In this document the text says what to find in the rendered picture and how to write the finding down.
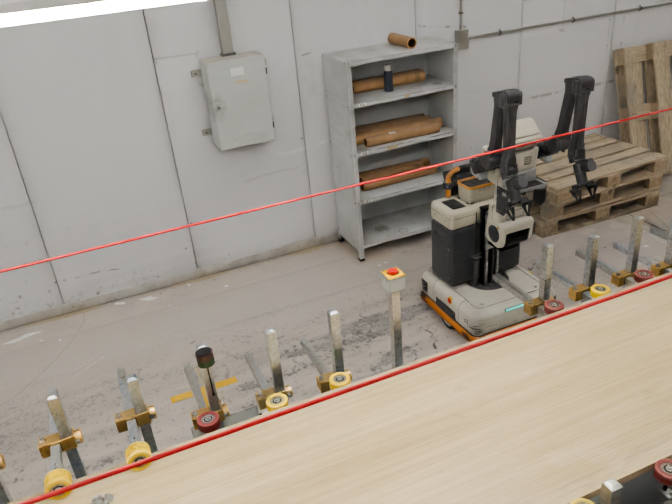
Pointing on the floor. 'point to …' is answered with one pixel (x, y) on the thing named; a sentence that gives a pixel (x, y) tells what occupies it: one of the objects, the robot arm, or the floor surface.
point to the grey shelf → (351, 59)
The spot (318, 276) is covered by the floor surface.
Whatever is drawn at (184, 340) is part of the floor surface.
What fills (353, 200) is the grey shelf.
